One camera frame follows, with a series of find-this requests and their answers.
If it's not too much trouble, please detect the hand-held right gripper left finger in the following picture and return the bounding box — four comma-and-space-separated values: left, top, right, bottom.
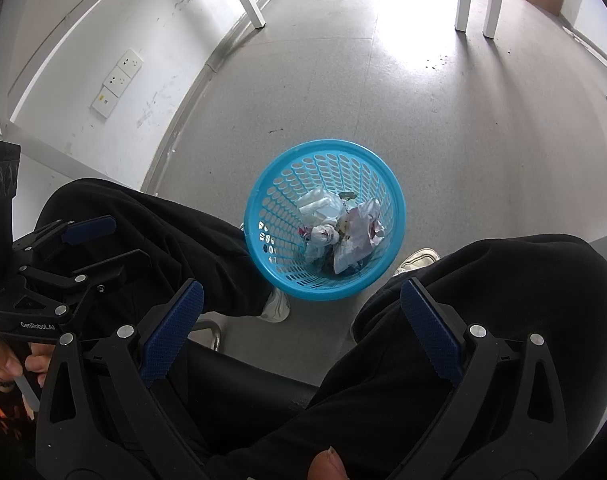
36, 279, 219, 480

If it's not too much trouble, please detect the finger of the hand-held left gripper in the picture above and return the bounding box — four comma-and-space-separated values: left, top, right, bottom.
21, 249, 152, 331
14, 215, 117, 261

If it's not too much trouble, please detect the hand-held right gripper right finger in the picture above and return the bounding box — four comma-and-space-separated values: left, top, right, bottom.
398, 278, 569, 480

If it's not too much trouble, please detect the white paper wrapper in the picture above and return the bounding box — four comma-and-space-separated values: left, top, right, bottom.
333, 199, 387, 276

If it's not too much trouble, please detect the pink blue candy wrapper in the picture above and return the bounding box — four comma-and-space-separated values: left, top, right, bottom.
298, 224, 337, 246

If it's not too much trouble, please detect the white tissue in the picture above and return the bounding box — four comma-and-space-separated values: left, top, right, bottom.
296, 187, 344, 223

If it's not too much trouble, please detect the blue plastic basket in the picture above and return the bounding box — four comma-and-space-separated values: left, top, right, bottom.
244, 140, 407, 302

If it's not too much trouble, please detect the person's right hand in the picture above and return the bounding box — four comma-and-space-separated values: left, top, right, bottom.
308, 447, 347, 480

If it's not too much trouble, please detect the person's left leg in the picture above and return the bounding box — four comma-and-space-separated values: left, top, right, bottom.
31, 177, 275, 480

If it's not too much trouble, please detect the person's right white shoe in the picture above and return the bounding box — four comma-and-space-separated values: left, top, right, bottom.
392, 247, 441, 278

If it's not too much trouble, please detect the person's white shoe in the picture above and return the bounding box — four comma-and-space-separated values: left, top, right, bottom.
392, 247, 441, 278
258, 287, 291, 323

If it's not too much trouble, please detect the person's left white shoe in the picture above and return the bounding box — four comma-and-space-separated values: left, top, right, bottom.
258, 287, 291, 323

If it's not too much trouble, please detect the person's black printed shirt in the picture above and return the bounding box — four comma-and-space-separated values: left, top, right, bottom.
0, 385, 39, 480

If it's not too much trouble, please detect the white wall plate yellow sticker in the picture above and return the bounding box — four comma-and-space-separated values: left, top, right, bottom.
91, 85, 120, 120

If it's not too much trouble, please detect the white wall socket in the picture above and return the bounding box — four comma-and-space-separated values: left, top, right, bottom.
102, 66, 134, 98
116, 49, 144, 80

